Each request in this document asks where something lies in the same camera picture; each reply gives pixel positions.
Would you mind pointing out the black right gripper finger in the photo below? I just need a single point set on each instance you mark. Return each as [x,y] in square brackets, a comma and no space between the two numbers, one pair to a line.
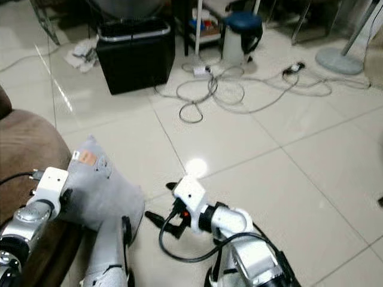
[158,219]
[172,186]

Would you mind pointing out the brown fabric sofa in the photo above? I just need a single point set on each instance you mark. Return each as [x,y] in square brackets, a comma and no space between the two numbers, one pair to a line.
[30,149]

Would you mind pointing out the white power adapter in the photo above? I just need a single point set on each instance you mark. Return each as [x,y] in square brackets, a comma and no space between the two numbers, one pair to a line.
[201,70]

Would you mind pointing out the black box with silver rim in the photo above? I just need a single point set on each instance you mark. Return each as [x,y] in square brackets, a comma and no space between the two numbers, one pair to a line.
[134,60]

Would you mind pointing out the crumpled white cloth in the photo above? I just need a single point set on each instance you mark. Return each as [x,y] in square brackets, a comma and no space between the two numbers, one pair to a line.
[81,54]

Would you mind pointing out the black metal shelf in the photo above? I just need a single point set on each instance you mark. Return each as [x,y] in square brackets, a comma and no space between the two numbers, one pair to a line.
[182,27]

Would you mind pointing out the white bin with blue lid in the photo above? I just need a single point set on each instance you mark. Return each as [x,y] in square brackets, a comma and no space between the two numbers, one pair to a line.
[236,39]

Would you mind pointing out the black plug device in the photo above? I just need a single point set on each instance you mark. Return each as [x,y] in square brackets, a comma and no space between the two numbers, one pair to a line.
[294,67]

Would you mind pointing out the round grey stand base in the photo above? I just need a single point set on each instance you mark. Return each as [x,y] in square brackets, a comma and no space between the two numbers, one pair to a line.
[338,61]

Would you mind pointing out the grey stand pole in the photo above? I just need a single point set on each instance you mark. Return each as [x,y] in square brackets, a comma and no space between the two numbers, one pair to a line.
[362,27]

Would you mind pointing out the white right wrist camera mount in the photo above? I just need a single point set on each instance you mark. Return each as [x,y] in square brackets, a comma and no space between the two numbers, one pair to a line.
[190,192]

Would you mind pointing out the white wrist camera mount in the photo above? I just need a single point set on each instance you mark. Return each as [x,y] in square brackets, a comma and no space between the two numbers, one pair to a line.
[51,184]
[190,192]

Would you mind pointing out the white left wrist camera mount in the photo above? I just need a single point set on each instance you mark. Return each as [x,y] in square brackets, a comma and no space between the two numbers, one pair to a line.
[51,184]

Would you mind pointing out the metal chair leg frame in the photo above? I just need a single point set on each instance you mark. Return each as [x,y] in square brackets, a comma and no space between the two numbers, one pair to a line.
[49,27]

